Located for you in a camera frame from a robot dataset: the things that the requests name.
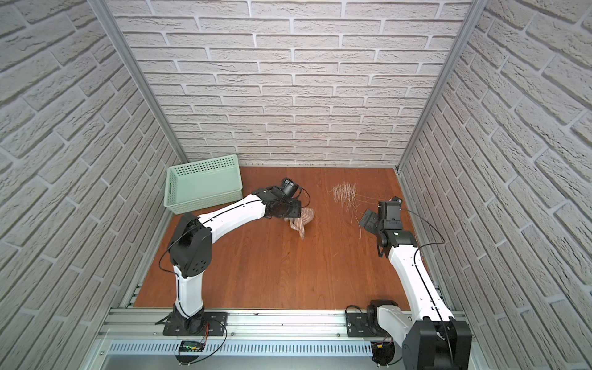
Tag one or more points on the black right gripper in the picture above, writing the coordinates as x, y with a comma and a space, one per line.
365, 218

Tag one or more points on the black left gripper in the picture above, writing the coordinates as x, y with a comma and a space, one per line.
287, 209

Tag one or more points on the pink white striped dishcloth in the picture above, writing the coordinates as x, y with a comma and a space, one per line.
298, 223

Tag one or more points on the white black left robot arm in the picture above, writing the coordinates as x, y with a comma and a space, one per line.
191, 252

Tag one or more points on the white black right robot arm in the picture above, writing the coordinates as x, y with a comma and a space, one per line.
429, 337

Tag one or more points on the mint green perforated plastic basket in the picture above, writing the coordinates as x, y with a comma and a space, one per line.
203, 184

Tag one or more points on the right black round controller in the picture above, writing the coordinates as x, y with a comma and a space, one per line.
383, 352

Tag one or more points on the left green circuit board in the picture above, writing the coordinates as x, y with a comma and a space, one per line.
190, 348

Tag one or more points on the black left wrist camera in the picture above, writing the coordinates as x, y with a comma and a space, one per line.
289, 188

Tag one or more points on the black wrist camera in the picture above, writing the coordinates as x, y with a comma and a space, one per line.
289, 188
390, 210

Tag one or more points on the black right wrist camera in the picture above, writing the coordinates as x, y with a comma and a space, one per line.
390, 210

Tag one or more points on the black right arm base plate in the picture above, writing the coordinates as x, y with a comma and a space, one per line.
363, 324

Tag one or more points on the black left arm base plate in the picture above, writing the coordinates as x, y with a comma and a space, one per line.
211, 323

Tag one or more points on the aluminium mounting rail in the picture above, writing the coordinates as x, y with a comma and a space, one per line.
134, 332

